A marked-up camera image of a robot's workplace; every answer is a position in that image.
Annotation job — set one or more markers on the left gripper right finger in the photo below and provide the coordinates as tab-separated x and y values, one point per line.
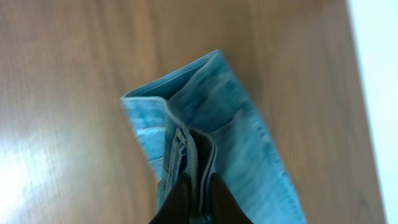
224	207

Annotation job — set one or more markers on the light blue denim jeans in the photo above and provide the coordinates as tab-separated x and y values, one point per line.
199	120

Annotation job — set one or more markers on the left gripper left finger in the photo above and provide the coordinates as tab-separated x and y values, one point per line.
176	208

